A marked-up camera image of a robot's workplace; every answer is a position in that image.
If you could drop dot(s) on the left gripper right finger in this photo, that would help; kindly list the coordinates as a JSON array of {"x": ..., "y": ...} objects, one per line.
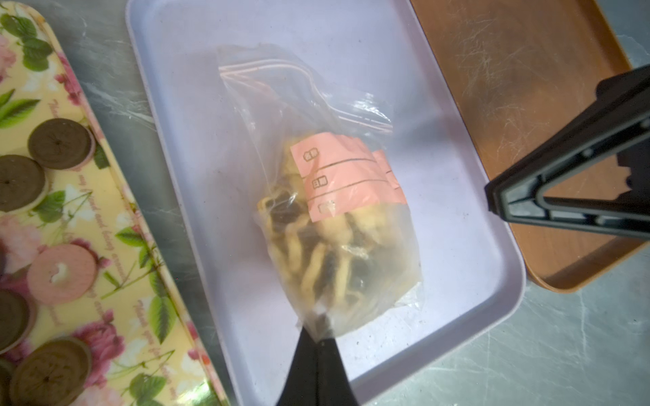
[{"x": 333, "y": 385}]

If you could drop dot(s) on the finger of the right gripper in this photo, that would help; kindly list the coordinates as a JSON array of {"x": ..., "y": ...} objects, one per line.
[{"x": 616, "y": 124}]

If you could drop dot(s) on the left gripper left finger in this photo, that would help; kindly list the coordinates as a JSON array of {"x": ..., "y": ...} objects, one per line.
[{"x": 301, "y": 386}]

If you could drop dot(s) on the ziploc bag mixed cookies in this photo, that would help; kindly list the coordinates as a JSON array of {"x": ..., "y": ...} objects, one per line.
[{"x": 336, "y": 221}]

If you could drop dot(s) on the floral pattern tray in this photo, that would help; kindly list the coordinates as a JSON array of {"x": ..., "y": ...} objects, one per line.
[{"x": 145, "y": 348}]

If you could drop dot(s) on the lavender plastic tray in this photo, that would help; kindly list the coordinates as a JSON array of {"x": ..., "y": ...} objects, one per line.
[{"x": 474, "y": 275}]

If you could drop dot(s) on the poured ring cookies pile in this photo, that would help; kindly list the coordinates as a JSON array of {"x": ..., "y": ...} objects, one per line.
[{"x": 56, "y": 372}]

